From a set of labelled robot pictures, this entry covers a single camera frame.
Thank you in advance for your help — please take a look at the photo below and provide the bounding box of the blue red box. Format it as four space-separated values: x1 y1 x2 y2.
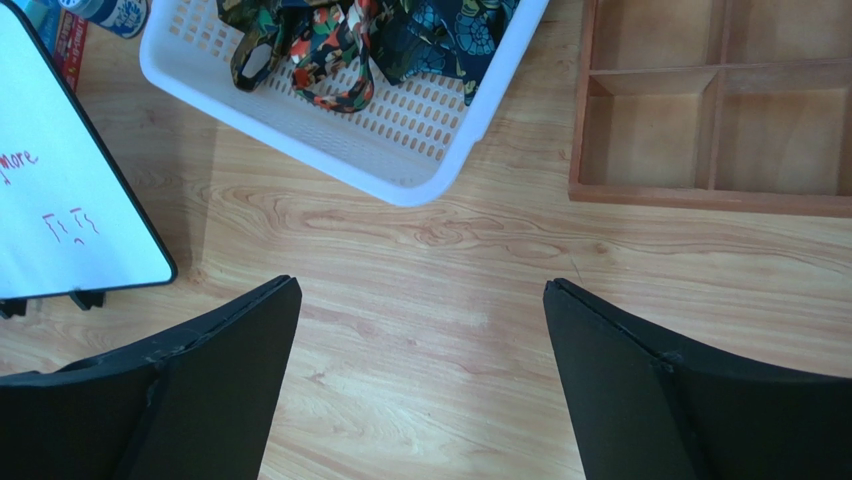
13 0 88 92

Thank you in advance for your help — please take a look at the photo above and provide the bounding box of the blue white bottle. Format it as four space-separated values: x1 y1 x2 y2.
58 0 150 39

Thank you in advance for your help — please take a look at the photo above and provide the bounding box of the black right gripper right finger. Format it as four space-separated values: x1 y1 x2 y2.
543 279 851 479

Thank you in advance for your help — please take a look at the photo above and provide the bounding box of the white plastic basket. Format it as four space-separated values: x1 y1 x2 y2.
140 1 546 207

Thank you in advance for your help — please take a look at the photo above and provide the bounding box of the wooden compartment tray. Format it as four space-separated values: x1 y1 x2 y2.
568 1 851 218

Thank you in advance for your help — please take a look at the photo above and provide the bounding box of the white whiteboard black frame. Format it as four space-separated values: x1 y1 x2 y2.
1 1 178 319

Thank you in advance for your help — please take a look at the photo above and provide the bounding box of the dark blue patterned tie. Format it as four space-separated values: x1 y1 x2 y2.
370 0 519 105

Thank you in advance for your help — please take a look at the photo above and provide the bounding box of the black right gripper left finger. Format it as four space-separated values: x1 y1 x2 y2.
1 275 302 479

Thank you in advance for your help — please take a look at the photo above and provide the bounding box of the red floral tie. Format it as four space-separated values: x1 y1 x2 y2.
216 0 382 114

